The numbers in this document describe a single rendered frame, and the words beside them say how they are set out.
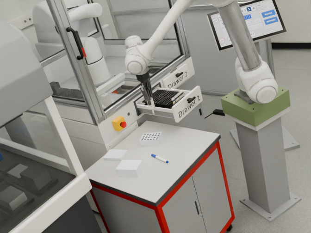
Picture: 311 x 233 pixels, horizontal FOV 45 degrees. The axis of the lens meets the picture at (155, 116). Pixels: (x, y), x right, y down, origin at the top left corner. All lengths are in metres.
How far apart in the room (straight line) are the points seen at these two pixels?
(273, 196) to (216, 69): 1.93
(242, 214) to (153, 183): 0.99
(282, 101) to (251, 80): 0.38
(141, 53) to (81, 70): 0.44
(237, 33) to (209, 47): 2.25
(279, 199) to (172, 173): 1.00
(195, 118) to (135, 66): 1.29
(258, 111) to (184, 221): 0.74
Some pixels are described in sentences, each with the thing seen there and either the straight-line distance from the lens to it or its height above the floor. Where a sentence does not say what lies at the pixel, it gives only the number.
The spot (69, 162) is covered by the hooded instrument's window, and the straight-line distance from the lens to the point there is 1.91.
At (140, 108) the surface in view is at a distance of 2.50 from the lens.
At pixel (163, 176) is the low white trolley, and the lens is 2.00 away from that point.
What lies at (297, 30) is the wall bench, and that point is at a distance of 5.12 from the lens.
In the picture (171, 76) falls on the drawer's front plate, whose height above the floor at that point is 0.91.
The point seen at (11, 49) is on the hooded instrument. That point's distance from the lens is 1.72.
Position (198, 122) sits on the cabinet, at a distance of 3.11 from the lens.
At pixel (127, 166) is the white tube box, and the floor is 0.81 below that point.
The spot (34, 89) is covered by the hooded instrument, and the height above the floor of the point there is 1.43.
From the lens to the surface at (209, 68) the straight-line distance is 4.27.
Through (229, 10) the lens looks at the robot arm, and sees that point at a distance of 1.87.
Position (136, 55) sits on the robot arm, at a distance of 1.89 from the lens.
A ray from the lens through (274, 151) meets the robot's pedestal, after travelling 2.52.
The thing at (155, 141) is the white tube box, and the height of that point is 0.78.
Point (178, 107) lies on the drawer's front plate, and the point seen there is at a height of 0.91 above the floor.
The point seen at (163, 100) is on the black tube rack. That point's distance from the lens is 2.46.
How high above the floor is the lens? 1.95
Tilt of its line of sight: 27 degrees down
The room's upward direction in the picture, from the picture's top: 16 degrees counter-clockwise
